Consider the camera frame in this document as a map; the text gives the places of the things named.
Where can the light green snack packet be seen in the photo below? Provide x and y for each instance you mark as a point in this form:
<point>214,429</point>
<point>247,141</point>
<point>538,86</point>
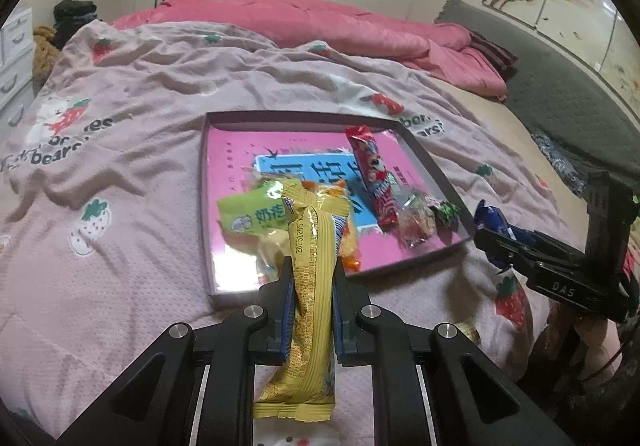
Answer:
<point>250,218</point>

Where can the small yellow snack packet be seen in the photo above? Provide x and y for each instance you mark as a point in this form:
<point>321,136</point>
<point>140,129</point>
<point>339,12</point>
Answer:
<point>467,332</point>

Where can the clear cookie packet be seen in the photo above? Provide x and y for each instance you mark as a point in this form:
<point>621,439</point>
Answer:
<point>415,226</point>

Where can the strawberry print bed sheet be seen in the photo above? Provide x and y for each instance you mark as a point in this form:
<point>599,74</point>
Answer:
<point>125,166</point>

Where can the blue floral cloth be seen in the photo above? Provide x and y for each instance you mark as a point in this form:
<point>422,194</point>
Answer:
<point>560,161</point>

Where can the grey padded headboard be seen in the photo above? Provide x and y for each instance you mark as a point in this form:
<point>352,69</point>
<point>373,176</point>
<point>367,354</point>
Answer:
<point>550,86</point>

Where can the pink book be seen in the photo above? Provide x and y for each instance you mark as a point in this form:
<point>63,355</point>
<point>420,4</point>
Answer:
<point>235,161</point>

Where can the beige mattress sheet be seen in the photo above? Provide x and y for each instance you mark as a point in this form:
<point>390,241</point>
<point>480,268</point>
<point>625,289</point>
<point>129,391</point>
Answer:
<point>480,126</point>

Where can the brown plush toy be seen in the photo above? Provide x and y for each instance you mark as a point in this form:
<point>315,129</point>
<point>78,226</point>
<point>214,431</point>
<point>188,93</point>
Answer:
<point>45,51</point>

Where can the blue snack packet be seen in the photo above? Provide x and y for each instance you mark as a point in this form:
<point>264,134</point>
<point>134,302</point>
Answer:
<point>487,216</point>

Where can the yellow snack bar packet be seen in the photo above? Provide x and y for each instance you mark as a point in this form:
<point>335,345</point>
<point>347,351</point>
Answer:
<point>310,301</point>

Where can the pink quilt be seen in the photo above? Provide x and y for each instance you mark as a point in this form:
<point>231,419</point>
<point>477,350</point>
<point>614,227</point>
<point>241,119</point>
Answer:
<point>325,26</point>

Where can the dark cloth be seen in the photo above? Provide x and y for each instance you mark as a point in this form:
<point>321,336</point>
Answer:
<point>585,411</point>

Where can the person's right forearm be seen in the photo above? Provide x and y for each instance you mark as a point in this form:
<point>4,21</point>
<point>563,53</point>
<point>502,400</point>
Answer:
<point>590,346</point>

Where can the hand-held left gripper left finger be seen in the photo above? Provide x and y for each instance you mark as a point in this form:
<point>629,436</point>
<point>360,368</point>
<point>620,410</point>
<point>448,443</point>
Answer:
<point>286,321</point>

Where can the pink shallow box tray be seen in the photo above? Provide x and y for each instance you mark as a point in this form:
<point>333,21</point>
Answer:
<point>230,297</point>

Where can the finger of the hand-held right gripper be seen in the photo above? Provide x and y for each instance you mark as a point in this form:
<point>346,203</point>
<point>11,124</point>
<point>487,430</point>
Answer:
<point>500,251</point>
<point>535,240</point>

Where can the orange snack packet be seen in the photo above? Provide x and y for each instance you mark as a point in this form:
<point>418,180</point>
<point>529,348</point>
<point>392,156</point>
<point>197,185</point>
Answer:
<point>327,193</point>

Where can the white drawer cabinet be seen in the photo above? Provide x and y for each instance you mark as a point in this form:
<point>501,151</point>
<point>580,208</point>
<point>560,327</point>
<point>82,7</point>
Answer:
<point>15,61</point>

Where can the clear yellow candy packet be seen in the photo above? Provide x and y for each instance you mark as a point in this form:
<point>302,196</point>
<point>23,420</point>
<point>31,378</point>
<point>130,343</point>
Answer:
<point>272,256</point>

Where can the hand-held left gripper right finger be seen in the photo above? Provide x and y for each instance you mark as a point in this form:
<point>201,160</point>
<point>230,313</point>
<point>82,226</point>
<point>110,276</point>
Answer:
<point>340,326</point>

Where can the striped pillow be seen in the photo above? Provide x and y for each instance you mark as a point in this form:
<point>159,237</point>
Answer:
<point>492,56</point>

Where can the red snack packet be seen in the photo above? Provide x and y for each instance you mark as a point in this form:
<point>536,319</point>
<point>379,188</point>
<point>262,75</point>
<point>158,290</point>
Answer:
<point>375,181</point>

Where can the green pea snack packet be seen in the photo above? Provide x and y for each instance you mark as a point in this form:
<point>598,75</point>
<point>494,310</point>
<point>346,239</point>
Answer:
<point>445,213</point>

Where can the pile of dark clothes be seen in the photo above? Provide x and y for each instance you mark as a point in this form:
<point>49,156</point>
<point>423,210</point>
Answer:
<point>75,21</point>

